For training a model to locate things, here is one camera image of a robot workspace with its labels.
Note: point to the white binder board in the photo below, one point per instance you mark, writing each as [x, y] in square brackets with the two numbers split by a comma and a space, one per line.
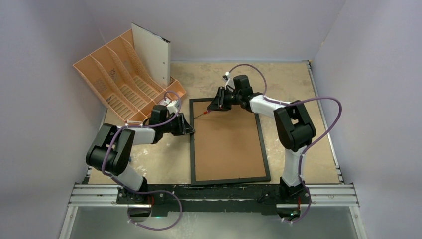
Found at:
[154, 52]

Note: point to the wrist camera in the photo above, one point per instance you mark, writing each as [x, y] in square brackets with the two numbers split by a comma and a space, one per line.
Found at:
[229, 82]
[172, 105]

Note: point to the aluminium rail frame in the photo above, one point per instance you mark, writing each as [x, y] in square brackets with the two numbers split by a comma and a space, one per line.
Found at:
[325, 198]

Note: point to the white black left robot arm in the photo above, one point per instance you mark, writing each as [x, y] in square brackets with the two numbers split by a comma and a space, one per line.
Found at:
[111, 148]

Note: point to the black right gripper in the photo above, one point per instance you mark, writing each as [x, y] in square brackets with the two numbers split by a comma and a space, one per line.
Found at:
[222, 100]

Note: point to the red white marker pen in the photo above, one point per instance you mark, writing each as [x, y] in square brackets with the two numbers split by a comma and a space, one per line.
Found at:
[133, 122]

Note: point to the peach plastic file organizer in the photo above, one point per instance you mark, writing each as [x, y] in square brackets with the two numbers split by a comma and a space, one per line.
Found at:
[119, 79]

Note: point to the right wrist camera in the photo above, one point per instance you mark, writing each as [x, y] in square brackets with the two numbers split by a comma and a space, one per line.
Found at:
[229, 82]

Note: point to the black sunflower photo frame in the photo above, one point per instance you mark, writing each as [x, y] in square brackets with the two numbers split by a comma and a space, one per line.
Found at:
[226, 147]

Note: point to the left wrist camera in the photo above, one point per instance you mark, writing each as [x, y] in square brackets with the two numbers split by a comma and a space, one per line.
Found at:
[172, 105]

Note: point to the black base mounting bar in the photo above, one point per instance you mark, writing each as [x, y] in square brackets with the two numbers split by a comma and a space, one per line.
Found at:
[265, 199]

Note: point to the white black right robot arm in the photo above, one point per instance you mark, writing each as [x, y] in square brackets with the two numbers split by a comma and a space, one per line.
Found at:
[294, 126]

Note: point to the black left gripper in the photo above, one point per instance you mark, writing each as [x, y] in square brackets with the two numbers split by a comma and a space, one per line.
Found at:
[185, 128]

